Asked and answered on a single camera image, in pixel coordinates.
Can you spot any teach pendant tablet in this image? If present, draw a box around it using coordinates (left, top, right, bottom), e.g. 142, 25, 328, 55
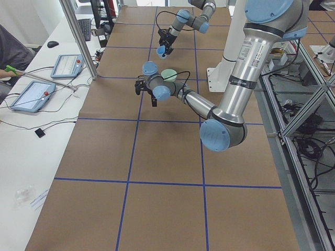
50, 54, 84, 79
9, 81, 56, 113

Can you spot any small black square device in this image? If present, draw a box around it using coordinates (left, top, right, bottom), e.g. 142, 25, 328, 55
35, 128, 45, 138

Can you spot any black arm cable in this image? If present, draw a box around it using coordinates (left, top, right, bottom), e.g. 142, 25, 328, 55
171, 71, 191, 91

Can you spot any aluminium side frame rack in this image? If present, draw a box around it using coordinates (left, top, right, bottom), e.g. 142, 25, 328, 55
258, 10, 335, 251

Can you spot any clear plastic bag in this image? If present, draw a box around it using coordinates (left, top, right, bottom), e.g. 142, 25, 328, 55
14, 185, 35, 209

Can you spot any mint green bowl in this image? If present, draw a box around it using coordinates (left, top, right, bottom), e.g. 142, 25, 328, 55
161, 69, 177, 82

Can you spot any near teach pendant tablet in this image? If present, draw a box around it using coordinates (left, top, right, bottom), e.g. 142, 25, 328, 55
9, 81, 56, 113

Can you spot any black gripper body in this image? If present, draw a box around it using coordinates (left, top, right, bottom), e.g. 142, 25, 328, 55
141, 81, 154, 97
158, 29, 177, 47

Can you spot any brown paper table cover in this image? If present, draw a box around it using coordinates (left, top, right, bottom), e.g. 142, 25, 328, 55
26, 7, 299, 250

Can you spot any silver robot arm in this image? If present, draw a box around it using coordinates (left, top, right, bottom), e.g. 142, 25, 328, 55
135, 1, 309, 152
157, 1, 216, 59

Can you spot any light blue plastic cup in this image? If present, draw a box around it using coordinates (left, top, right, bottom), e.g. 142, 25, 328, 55
156, 45, 166, 59

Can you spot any seated person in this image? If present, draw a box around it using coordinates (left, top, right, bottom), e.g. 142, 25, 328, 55
1, 25, 36, 102

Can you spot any black keyboard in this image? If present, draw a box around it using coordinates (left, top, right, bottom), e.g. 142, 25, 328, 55
77, 18, 91, 41

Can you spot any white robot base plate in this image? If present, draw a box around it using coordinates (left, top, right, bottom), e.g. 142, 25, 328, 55
207, 68, 232, 93

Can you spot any black computer mouse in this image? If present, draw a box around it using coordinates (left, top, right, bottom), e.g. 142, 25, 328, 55
47, 41, 59, 48

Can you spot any aluminium frame post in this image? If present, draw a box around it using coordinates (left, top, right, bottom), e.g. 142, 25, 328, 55
59, 0, 97, 80

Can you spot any green handled grabber stick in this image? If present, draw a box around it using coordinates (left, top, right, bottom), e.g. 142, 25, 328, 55
1, 65, 78, 92

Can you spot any far teach pendant tablet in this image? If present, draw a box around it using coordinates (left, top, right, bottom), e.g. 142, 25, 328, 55
50, 54, 84, 79

